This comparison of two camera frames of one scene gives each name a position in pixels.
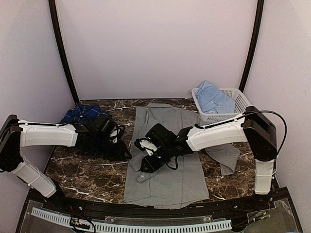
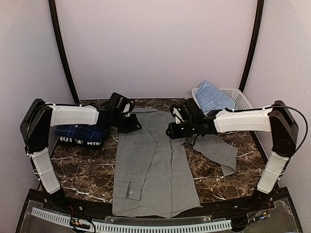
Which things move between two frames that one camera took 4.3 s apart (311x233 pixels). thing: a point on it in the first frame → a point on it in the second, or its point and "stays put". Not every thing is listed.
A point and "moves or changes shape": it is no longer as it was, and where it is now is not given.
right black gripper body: (165, 156) → (188, 130)
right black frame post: (260, 6) stays put
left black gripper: (119, 154) → (133, 126)
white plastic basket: (241, 103) stays put
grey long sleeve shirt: (176, 182) moves or changes shape
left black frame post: (62, 52) stays put
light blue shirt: (212, 100) stays put
